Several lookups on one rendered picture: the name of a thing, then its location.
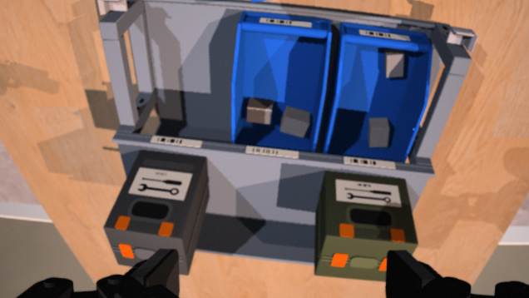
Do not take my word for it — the small brown block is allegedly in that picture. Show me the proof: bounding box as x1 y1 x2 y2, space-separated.
246 97 274 124

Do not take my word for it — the dark grey tool case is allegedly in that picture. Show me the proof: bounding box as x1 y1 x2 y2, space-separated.
103 150 210 276

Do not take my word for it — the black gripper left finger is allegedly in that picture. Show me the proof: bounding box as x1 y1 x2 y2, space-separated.
17 249 180 298

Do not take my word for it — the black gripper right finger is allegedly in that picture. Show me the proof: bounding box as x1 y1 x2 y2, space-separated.
385 250 529 298

